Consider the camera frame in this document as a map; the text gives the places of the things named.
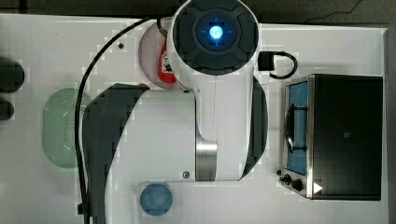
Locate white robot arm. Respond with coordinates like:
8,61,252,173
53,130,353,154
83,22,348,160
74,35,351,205
80,0,268,224

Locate red ketchup bottle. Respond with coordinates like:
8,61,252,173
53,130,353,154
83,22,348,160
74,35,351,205
158,43,177,84

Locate grey oval plate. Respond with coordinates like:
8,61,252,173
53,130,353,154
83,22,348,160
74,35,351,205
138,22,180,90

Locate blue bowl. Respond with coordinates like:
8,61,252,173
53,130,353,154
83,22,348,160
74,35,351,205
140,183,173,217

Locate black toaster oven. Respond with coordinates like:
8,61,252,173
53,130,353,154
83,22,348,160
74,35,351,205
277,74,383,201

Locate green perforated colander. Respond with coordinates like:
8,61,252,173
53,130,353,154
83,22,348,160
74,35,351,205
42,88,78,169

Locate black cylinder holder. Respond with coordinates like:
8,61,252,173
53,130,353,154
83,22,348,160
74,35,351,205
0,98,15,120
0,59,25,93

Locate black plug with cable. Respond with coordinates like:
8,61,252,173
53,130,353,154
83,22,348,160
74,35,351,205
258,51,298,80

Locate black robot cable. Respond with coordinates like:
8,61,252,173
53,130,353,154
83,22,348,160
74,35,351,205
74,17,157,224

